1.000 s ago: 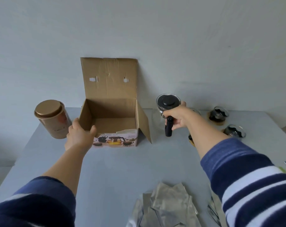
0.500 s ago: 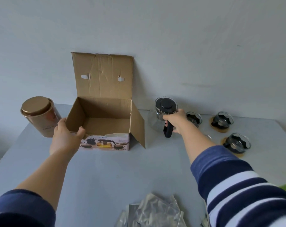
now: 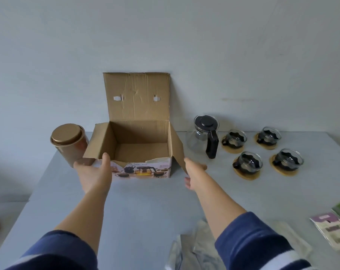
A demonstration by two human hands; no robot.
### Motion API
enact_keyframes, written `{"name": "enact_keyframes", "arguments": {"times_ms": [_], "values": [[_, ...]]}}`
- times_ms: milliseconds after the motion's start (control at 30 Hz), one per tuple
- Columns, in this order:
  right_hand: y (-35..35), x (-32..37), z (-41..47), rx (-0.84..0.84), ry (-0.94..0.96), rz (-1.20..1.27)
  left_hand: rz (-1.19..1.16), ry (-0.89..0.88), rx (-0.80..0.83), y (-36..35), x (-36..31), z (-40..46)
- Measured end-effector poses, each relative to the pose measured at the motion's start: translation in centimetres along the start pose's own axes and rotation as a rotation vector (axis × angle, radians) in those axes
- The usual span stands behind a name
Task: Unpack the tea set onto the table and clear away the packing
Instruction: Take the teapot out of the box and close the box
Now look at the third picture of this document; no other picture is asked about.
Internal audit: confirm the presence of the glass cup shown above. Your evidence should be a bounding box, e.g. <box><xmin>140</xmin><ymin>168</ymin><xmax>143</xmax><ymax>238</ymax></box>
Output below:
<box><xmin>232</xmin><ymin>151</ymin><xmax>263</xmax><ymax>173</ymax></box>
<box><xmin>221</xmin><ymin>129</ymin><xmax>248</xmax><ymax>147</ymax></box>
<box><xmin>255</xmin><ymin>126</ymin><xmax>282</xmax><ymax>146</ymax></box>
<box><xmin>272</xmin><ymin>148</ymin><xmax>304</xmax><ymax>171</ymax></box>

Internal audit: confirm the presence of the bronze metal tea canister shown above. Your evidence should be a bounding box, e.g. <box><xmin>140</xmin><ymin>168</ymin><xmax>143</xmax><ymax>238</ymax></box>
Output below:
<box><xmin>50</xmin><ymin>123</ymin><xmax>89</xmax><ymax>168</ymax></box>

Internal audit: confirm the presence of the red cardboard tea set box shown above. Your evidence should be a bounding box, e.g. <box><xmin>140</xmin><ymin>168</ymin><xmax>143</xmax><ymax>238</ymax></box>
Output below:
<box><xmin>83</xmin><ymin>72</ymin><xmax>187</xmax><ymax>179</ymax></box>

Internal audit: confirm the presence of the person's right forearm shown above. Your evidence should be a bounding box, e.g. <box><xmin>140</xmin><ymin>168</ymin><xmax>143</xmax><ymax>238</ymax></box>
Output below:
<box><xmin>191</xmin><ymin>177</ymin><xmax>314</xmax><ymax>270</ymax></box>

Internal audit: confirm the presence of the wooden coaster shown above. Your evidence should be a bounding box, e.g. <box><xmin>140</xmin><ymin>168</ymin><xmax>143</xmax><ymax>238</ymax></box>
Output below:
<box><xmin>253</xmin><ymin>133</ymin><xmax>279</xmax><ymax>151</ymax></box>
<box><xmin>233</xmin><ymin>164</ymin><xmax>261</xmax><ymax>181</ymax></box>
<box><xmin>221</xmin><ymin>136</ymin><xmax>245</xmax><ymax>154</ymax></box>
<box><xmin>269</xmin><ymin>156</ymin><xmax>300</xmax><ymax>176</ymax></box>

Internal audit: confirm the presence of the person's right hand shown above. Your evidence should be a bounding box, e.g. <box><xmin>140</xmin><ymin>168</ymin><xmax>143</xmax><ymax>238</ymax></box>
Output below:
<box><xmin>183</xmin><ymin>157</ymin><xmax>208</xmax><ymax>192</ymax></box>

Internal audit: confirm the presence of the glass teapot black lid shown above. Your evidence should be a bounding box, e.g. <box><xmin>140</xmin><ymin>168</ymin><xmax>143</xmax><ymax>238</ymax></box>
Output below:
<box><xmin>186</xmin><ymin>114</ymin><xmax>220</xmax><ymax>160</ymax></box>

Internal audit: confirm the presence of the purple white small packet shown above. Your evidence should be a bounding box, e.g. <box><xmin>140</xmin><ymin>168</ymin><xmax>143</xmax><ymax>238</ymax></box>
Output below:
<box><xmin>309</xmin><ymin>212</ymin><xmax>340</xmax><ymax>251</ymax></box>

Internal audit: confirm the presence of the person's left hand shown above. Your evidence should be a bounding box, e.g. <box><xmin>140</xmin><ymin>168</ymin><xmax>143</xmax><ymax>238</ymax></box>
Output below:
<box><xmin>73</xmin><ymin>152</ymin><xmax>113</xmax><ymax>194</ymax></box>

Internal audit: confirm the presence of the person's left forearm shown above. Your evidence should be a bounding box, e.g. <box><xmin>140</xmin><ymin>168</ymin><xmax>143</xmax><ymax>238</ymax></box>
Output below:
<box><xmin>4</xmin><ymin>185</ymin><xmax>110</xmax><ymax>270</ymax></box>

